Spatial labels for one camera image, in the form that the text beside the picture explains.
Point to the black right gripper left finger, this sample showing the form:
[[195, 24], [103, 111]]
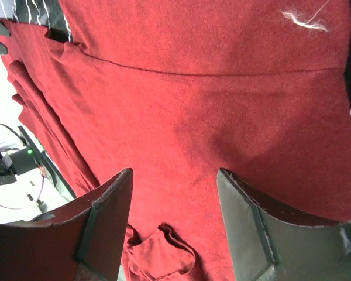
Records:
[[81, 240]]

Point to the dark red t-shirt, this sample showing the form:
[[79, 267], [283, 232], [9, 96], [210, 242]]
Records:
[[177, 90]]

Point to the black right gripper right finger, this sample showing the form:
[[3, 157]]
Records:
[[269, 240]]

